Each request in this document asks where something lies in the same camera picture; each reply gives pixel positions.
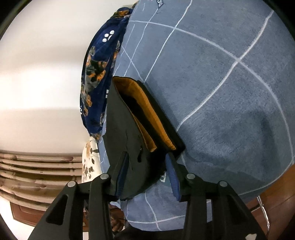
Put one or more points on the white floral pillow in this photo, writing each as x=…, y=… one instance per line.
x=90, y=161

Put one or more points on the black pants orange lining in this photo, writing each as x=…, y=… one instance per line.
x=137, y=139

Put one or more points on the person's left hand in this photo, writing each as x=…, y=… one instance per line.
x=117, y=219

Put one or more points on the brown wooden bed frame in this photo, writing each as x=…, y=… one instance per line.
x=278, y=201

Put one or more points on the navy dog print blanket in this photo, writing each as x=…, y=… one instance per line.
x=98, y=69

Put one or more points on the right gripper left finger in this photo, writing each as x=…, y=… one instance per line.
x=64, y=217

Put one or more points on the blue grid bed sheet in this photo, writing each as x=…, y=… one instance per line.
x=223, y=73

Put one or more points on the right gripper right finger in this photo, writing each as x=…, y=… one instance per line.
x=214, y=211

